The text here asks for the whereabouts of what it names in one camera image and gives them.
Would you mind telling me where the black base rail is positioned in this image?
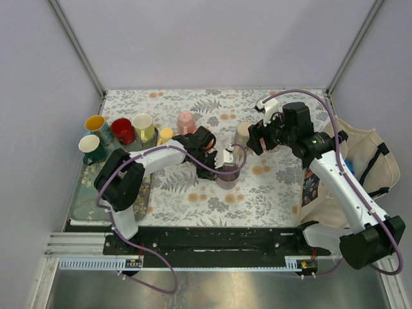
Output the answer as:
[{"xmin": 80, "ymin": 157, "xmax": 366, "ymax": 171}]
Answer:
[{"xmin": 102, "ymin": 227, "xmax": 332, "ymax": 257}]

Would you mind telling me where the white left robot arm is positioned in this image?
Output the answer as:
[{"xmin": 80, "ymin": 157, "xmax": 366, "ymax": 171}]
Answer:
[{"xmin": 94, "ymin": 126, "xmax": 218, "ymax": 254}]

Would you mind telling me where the light pink ribbed mug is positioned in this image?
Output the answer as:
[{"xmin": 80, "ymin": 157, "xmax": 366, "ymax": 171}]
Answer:
[{"xmin": 177, "ymin": 111, "xmax": 196, "ymax": 135}]

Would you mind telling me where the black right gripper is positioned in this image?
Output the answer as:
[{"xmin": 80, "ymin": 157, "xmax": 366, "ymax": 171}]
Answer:
[{"xmin": 246, "ymin": 109, "xmax": 295, "ymax": 156}]

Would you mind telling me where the pink floral mug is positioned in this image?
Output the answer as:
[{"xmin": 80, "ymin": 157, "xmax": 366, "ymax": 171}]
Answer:
[{"xmin": 260, "ymin": 139, "xmax": 280, "ymax": 153}]

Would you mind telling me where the blue packet inside bag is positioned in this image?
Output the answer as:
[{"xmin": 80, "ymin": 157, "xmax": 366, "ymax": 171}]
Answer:
[{"xmin": 344, "ymin": 159, "xmax": 355, "ymax": 174}]

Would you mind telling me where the cream canvas tote bag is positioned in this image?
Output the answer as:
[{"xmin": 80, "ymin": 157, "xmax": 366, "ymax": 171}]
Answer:
[{"xmin": 296, "ymin": 118, "xmax": 400, "ymax": 228}]

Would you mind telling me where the orange mug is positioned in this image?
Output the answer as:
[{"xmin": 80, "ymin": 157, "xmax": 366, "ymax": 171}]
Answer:
[{"xmin": 205, "ymin": 138, "xmax": 216, "ymax": 151}]

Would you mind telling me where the yellow mug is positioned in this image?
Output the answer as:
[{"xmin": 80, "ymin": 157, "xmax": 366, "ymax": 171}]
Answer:
[{"xmin": 157, "ymin": 127, "xmax": 175, "ymax": 145}]

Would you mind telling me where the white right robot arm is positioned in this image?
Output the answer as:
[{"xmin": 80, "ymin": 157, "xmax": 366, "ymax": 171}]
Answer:
[{"xmin": 247, "ymin": 99, "xmax": 406, "ymax": 270}]

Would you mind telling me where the green floral tray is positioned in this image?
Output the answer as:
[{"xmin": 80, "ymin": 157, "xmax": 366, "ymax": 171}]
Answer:
[{"xmin": 69, "ymin": 138, "xmax": 157, "ymax": 226}]

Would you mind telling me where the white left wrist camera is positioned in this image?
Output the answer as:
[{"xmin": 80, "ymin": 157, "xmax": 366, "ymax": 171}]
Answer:
[{"xmin": 214, "ymin": 145, "xmax": 234, "ymax": 169}]

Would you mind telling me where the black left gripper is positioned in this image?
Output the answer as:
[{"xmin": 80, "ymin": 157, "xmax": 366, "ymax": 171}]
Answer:
[{"xmin": 193, "ymin": 149, "xmax": 223, "ymax": 181}]

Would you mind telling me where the white cable duct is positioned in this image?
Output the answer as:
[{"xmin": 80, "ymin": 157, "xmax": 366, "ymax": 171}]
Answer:
[{"xmin": 59, "ymin": 257, "xmax": 143, "ymax": 271}]

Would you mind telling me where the cream floral mug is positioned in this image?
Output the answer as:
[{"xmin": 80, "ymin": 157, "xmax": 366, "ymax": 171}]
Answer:
[{"xmin": 233, "ymin": 122, "xmax": 252, "ymax": 154}]

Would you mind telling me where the red mug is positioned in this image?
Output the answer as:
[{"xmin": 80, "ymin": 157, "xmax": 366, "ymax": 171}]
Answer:
[{"xmin": 111, "ymin": 118, "xmax": 135, "ymax": 145}]

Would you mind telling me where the blue floral mug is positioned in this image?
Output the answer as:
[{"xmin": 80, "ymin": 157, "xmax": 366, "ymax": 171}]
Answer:
[{"xmin": 84, "ymin": 115, "xmax": 113, "ymax": 146}]

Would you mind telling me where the dark teal mug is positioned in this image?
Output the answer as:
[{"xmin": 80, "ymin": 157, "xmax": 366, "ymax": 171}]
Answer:
[{"xmin": 78, "ymin": 135, "xmax": 107, "ymax": 166}]

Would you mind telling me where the light green faceted mug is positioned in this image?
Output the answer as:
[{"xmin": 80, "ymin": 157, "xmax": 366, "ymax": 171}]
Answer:
[{"xmin": 132, "ymin": 113, "xmax": 155, "ymax": 143}]

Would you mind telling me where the lilac mug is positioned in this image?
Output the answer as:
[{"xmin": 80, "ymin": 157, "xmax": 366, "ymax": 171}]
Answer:
[{"xmin": 216, "ymin": 171, "xmax": 239, "ymax": 190}]

